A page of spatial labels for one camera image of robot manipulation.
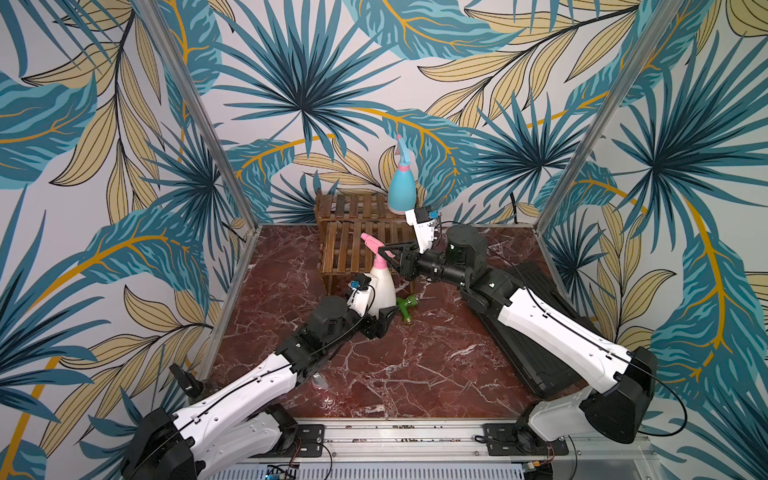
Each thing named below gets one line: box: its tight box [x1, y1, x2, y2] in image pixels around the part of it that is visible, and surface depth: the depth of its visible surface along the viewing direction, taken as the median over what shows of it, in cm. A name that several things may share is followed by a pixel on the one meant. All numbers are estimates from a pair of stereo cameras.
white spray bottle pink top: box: [360, 233, 397, 315], surface depth 69 cm
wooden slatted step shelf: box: [314, 190, 417, 295], surface depth 92 cm
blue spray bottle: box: [388, 134, 417, 214], surface depth 81 cm
